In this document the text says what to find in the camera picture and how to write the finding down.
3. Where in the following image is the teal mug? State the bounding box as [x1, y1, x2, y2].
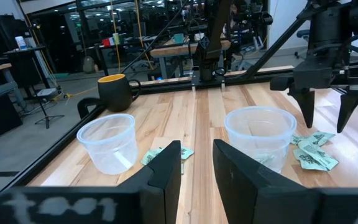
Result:
[171, 33, 186, 44]

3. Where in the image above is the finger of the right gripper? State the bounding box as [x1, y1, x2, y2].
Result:
[288, 88, 316, 129]
[336, 92, 358, 134]

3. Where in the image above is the yellow extension cord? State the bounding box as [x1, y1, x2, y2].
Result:
[62, 85, 101, 100]

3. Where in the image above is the black table clamp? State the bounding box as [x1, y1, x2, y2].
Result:
[76, 96, 105, 119]

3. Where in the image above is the blue office chair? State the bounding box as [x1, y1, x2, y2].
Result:
[293, 29, 312, 60]

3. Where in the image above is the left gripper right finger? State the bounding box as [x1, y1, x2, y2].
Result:
[212, 139, 319, 224]

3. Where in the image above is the black shelf cart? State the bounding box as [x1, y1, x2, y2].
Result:
[3, 45, 51, 91]

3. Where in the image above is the black tripod stand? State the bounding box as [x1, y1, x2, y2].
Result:
[31, 83, 65, 130]

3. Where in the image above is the clear plastic cup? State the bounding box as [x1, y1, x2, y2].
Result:
[76, 113, 139, 175]
[224, 105, 298, 174]

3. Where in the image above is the black mug yellow inside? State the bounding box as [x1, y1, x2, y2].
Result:
[97, 73, 142, 113]

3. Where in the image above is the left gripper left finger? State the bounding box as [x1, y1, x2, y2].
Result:
[118, 139, 182, 224]

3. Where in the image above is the green sugar packet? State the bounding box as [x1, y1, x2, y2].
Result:
[180, 146, 195, 161]
[140, 147, 164, 166]
[303, 131, 336, 147]
[296, 140, 340, 171]
[293, 149, 328, 171]
[290, 134, 306, 146]

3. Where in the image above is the white flat floor device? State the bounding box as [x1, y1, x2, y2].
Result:
[35, 87, 58, 98]

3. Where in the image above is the grey sack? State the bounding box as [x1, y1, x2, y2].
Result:
[82, 55, 96, 75]

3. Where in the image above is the wooden background table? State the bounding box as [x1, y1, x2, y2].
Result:
[149, 39, 232, 80]

